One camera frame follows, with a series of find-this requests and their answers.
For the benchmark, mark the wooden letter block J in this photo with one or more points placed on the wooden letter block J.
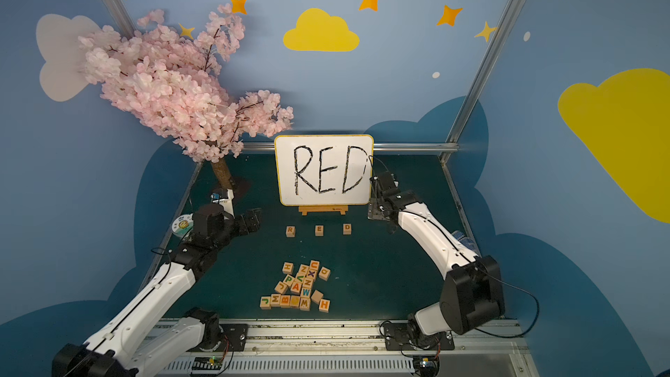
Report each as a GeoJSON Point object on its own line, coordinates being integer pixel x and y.
{"type": "Point", "coordinates": [265, 303]}

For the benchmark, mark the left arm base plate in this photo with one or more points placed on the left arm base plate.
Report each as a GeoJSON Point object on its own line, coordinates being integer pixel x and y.
{"type": "Point", "coordinates": [224, 337]}

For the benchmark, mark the wooden letter block h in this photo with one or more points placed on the wooden letter block h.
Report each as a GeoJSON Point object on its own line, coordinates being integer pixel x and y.
{"type": "Point", "coordinates": [324, 305]}
{"type": "Point", "coordinates": [288, 268]}

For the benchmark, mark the wooden letter block P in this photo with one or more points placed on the wooden letter block P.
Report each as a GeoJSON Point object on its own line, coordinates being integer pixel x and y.
{"type": "Point", "coordinates": [289, 280]}

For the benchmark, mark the wooden letter block M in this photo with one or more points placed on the wooden letter block M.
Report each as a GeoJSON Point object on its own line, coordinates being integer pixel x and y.
{"type": "Point", "coordinates": [304, 304]}

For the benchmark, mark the wooden letter block W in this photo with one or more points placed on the wooden letter block W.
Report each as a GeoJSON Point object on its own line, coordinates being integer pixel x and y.
{"type": "Point", "coordinates": [306, 293]}

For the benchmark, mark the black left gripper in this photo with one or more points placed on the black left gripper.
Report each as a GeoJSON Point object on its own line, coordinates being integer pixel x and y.
{"type": "Point", "coordinates": [243, 221]}

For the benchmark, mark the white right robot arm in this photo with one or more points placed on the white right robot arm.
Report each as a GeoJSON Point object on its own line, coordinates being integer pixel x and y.
{"type": "Point", "coordinates": [472, 293]}

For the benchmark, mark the aluminium mounting rail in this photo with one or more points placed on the aluminium mounting rail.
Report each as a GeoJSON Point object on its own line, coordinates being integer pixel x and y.
{"type": "Point", "coordinates": [352, 348]}

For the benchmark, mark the wooden easel stand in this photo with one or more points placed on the wooden easel stand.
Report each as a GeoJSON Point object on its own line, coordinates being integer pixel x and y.
{"type": "Point", "coordinates": [309, 209]}

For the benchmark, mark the yellow framed whiteboard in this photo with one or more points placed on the yellow framed whiteboard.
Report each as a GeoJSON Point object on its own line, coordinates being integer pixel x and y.
{"type": "Point", "coordinates": [317, 170]}

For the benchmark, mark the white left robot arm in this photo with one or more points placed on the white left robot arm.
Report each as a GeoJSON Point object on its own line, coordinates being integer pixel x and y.
{"type": "Point", "coordinates": [119, 349]}

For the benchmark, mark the pink cherry blossom tree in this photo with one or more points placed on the pink cherry blossom tree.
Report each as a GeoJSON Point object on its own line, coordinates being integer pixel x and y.
{"type": "Point", "coordinates": [169, 82]}

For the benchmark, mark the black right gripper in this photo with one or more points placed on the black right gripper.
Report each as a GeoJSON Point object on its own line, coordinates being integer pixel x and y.
{"type": "Point", "coordinates": [386, 188]}

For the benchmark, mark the aluminium frame post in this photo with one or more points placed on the aluminium frame post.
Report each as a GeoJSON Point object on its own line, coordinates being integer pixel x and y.
{"type": "Point", "coordinates": [506, 24]}

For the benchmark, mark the wooden letter block H upper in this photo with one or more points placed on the wooden letter block H upper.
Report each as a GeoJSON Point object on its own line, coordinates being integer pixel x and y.
{"type": "Point", "coordinates": [288, 268]}

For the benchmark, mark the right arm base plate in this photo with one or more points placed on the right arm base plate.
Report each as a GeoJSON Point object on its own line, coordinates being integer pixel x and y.
{"type": "Point", "coordinates": [407, 336]}

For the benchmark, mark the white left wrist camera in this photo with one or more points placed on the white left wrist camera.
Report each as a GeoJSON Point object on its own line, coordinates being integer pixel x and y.
{"type": "Point", "coordinates": [224, 197]}

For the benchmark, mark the wooden letter block X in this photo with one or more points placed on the wooden letter block X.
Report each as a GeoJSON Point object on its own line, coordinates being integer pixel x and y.
{"type": "Point", "coordinates": [312, 274]}

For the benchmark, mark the wooden letter block A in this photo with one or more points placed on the wooden letter block A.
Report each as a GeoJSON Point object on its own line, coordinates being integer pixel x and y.
{"type": "Point", "coordinates": [296, 287]}

